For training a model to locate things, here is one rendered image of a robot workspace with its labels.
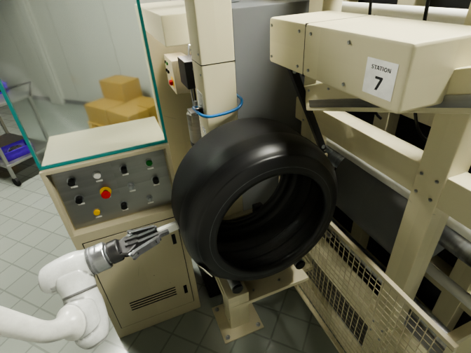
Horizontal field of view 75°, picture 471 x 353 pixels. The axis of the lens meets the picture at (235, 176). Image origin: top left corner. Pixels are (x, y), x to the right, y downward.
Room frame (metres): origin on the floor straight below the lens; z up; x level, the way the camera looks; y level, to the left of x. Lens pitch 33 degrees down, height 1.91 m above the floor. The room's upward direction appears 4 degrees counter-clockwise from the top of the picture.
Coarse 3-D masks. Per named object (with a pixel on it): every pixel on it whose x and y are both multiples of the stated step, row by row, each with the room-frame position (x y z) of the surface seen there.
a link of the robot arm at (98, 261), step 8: (88, 248) 0.71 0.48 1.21; (96, 248) 0.71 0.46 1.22; (104, 248) 0.71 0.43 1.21; (88, 256) 0.68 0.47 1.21; (96, 256) 0.68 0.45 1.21; (104, 256) 0.68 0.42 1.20; (88, 264) 0.66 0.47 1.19; (96, 264) 0.66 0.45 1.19; (104, 264) 0.67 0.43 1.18; (112, 264) 0.70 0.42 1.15; (96, 272) 0.66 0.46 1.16
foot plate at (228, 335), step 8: (216, 312) 1.24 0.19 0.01; (224, 312) 1.24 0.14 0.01; (256, 312) 1.22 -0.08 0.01; (224, 320) 1.18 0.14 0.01; (256, 320) 1.16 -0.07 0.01; (224, 328) 1.12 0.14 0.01; (240, 328) 1.11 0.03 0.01; (248, 328) 1.11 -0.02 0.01; (256, 328) 1.11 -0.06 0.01; (224, 336) 1.07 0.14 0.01; (232, 336) 1.07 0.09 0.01; (240, 336) 1.06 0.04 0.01
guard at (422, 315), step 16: (320, 240) 1.02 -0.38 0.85; (352, 256) 0.84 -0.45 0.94; (320, 272) 1.00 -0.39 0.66; (336, 288) 0.88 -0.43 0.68; (352, 304) 0.79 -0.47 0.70; (384, 304) 0.66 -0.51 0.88; (320, 320) 0.95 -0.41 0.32; (352, 320) 0.77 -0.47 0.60; (432, 320) 0.52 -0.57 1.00; (336, 336) 0.83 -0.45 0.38; (384, 336) 0.63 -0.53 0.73; (400, 336) 0.57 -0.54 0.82; (448, 336) 0.47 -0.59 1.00; (368, 352) 0.66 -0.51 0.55; (384, 352) 0.60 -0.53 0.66; (448, 352) 0.44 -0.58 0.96
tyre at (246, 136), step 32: (224, 128) 0.96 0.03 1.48; (256, 128) 0.92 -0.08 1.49; (288, 128) 0.98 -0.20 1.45; (192, 160) 0.88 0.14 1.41; (224, 160) 0.79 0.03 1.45; (256, 160) 0.78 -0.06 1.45; (288, 160) 0.80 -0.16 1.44; (320, 160) 0.85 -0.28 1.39; (192, 192) 0.76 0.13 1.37; (224, 192) 0.73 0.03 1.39; (288, 192) 1.12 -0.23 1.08; (320, 192) 0.87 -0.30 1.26; (192, 224) 0.72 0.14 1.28; (224, 224) 1.02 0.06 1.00; (256, 224) 1.06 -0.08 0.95; (288, 224) 1.02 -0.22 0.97; (320, 224) 0.84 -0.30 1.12; (192, 256) 0.72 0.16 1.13; (224, 256) 0.88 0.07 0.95; (256, 256) 0.90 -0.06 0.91; (288, 256) 0.81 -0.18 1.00
